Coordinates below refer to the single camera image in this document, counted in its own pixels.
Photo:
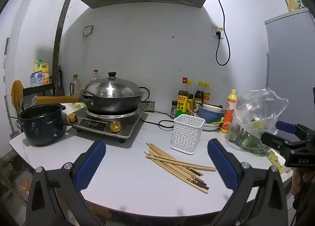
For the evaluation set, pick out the orange bottle yellow cap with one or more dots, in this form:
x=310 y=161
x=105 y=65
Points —
x=227 y=115

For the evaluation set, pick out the white plastic mesh basket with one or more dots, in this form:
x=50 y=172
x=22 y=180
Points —
x=187 y=132

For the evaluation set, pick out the grey refrigerator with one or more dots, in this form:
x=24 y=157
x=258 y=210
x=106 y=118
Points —
x=290 y=68

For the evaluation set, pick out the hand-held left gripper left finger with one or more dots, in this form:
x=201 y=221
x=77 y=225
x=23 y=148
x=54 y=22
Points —
x=91 y=164

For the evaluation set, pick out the yellow green sponge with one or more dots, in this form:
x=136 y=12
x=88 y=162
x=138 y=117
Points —
x=217 y=120

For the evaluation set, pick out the grey power strip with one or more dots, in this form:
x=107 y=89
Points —
x=150 y=106

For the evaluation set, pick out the old grey wall socket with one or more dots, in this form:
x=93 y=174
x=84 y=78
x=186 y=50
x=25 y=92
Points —
x=88 y=30

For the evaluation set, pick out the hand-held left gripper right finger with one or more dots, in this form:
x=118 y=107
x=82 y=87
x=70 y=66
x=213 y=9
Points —
x=221 y=164

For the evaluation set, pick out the blue bowl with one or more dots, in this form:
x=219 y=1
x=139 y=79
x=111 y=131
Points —
x=209 y=116

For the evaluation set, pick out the grey metal rod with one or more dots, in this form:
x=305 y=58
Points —
x=5 y=56

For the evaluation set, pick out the small spice jar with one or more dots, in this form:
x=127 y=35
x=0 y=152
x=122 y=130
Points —
x=174 y=109

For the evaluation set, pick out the group of wooden chopsticks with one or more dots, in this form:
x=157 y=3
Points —
x=172 y=162

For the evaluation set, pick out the pale wooden spoon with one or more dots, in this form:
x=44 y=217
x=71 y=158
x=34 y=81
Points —
x=190 y=111

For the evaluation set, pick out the dark vertical pipe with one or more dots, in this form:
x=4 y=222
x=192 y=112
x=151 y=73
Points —
x=59 y=44

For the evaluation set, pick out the brown wooden ladle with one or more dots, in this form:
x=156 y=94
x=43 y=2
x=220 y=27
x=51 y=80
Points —
x=16 y=93

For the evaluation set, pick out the metal spatula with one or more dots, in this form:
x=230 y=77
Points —
x=87 y=92

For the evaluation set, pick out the golden oil bottle yellow cap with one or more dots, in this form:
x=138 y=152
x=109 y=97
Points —
x=207 y=95

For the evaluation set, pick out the cooking wine bottle red cap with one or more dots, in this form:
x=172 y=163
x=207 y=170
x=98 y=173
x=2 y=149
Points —
x=182 y=100

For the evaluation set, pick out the yellow detergent bottle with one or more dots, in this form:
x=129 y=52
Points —
x=44 y=73

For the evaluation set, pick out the green leafy vegetables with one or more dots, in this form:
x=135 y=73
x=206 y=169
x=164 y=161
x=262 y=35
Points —
x=246 y=139

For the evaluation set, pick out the clear plastic bag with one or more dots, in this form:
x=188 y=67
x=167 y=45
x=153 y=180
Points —
x=258 y=105

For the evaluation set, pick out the steel wok lid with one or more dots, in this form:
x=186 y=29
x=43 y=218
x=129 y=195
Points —
x=113 y=88

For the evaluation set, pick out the pale yellow object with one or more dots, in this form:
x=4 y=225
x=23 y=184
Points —
x=273 y=159

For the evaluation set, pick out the white wall socket with plug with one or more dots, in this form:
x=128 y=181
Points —
x=217 y=32

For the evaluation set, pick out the dark brown wooden utensil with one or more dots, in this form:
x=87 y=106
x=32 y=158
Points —
x=209 y=105

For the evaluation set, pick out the dark sauce bottle yellow cap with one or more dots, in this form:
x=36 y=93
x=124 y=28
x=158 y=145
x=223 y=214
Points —
x=198 y=95

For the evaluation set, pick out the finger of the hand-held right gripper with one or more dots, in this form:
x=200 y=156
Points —
x=285 y=127
x=273 y=140

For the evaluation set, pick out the clear bottle yellow cap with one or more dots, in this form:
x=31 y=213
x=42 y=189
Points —
x=75 y=87

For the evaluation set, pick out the person's right hand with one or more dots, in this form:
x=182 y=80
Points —
x=299 y=181

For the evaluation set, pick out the blue and white packet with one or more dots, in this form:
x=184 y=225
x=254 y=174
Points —
x=35 y=79

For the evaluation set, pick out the black metal rack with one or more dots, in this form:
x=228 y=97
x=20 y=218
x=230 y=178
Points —
x=37 y=89

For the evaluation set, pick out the stack of white plates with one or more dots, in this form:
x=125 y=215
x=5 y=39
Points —
x=209 y=126

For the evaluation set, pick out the white bowl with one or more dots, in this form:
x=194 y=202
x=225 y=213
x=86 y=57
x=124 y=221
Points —
x=211 y=108

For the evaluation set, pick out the black electric pot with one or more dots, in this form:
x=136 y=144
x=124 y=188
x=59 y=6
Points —
x=41 y=127

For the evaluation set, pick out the clear bottle red cap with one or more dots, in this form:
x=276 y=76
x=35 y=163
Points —
x=94 y=76

